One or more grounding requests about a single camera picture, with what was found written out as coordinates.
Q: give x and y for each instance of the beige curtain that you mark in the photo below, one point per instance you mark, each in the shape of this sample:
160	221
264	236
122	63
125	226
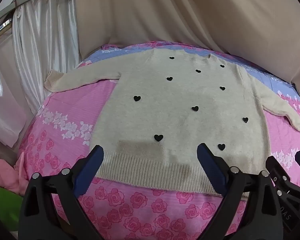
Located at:
165	10

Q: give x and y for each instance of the pink cloth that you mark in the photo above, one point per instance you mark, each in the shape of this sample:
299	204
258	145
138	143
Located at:
5	175

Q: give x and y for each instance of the green garment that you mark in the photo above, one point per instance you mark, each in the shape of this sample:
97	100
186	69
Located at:
2	205

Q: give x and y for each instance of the white satin curtain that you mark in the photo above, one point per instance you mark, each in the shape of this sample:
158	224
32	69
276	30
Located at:
40	45

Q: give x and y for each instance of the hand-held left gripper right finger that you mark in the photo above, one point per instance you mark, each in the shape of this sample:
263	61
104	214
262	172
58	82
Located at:
212	171

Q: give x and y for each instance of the beige sweater with black hearts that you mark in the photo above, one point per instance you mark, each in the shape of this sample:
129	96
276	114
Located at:
165	100

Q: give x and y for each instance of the pink floral bedsheet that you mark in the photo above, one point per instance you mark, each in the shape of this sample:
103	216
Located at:
65	110

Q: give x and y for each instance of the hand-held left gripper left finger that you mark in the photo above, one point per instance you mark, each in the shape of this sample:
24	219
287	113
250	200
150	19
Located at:
89	171

